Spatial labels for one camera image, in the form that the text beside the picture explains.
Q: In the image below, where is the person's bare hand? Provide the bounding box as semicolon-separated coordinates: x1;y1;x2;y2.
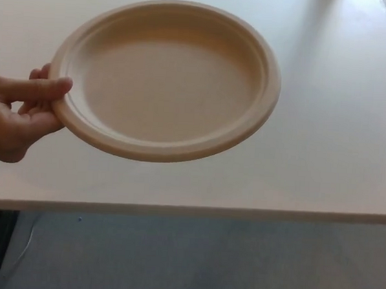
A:
0;60;75;167

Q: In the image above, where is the beige round paper plate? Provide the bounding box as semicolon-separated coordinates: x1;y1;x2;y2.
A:
44;0;286;169

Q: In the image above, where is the thin white cable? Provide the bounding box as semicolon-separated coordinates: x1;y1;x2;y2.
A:
17;219;36;273

